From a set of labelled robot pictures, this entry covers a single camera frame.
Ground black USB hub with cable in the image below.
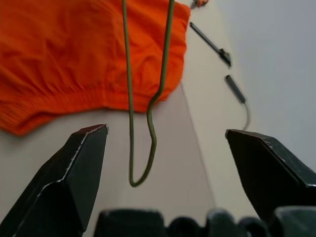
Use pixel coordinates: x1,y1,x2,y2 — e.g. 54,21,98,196
224,74,250,131

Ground black caliper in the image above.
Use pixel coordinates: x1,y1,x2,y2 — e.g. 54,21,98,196
189,21,233,68

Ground orange shorts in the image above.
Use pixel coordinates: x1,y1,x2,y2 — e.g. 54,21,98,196
0,0,192,136

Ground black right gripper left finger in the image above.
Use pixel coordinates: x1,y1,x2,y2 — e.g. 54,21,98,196
0,124,110,237

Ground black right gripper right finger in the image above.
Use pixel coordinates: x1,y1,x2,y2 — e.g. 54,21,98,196
225,129,316,220

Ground green wire hanger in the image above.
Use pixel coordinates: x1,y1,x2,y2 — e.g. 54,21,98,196
122,0,176,188

